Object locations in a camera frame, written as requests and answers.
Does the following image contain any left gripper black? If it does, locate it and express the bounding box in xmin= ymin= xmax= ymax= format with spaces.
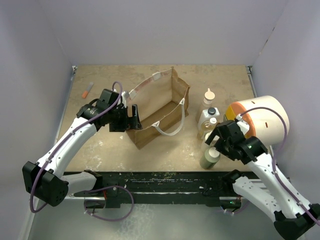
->
xmin=108 ymin=104 xmax=142 ymax=132

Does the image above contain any clear amber liquid bottle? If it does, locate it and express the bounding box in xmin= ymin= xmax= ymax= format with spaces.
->
xmin=197 ymin=117 xmax=218 ymax=140

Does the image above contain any white bottle with black cap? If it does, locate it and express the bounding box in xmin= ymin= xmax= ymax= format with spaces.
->
xmin=197 ymin=107 xmax=220 ymax=129

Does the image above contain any cream round bottle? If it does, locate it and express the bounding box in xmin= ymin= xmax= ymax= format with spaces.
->
xmin=200 ymin=132 xmax=213 ymax=152

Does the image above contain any brown burlap canvas bag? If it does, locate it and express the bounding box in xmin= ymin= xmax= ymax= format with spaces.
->
xmin=126 ymin=67 xmax=190 ymax=150

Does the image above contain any beige jar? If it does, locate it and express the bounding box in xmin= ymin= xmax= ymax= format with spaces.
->
xmin=199 ymin=147 xmax=221 ymax=170

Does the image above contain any tan pump lotion bottle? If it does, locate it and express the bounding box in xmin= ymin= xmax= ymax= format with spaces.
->
xmin=202 ymin=88 xmax=216 ymax=108

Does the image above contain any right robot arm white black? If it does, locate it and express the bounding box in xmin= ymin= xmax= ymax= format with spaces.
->
xmin=205 ymin=120 xmax=320 ymax=240

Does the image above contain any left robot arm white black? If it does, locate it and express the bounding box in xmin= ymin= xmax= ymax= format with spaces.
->
xmin=22 ymin=89 xmax=142 ymax=207

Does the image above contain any cream cylinder with orange lid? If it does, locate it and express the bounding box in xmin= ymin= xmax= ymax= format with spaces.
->
xmin=224 ymin=95 xmax=290 ymax=147

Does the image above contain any small orange capped tube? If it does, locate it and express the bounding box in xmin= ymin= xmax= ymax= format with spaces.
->
xmin=81 ymin=82 xmax=94 ymax=99

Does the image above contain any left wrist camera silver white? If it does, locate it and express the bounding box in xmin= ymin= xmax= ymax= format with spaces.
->
xmin=121 ymin=91 xmax=131 ymax=104

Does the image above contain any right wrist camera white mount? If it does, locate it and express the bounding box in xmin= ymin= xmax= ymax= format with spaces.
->
xmin=235 ymin=114 xmax=250 ymax=135

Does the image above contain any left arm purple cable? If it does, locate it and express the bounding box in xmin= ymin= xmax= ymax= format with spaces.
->
xmin=29 ymin=81 xmax=123 ymax=214

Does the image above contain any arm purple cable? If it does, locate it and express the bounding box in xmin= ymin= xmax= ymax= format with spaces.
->
xmin=237 ymin=106 xmax=320 ymax=222
xmin=29 ymin=81 xmax=123 ymax=214

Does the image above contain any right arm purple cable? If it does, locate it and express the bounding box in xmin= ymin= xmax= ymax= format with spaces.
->
xmin=237 ymin=106 xmax=320 ymax=222

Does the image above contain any aluminium frame rail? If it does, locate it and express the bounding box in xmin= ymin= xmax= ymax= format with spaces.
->
xmin=246 ymin=65 xmax=296 ymax=201

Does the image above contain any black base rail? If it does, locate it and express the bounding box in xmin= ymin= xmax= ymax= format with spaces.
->
xmin=59 ymin=171 xmax=252 ymax=209

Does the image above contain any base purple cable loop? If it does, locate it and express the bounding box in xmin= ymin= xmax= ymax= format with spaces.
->
xmin=83 ymin=185 xmax=135 ymax=222

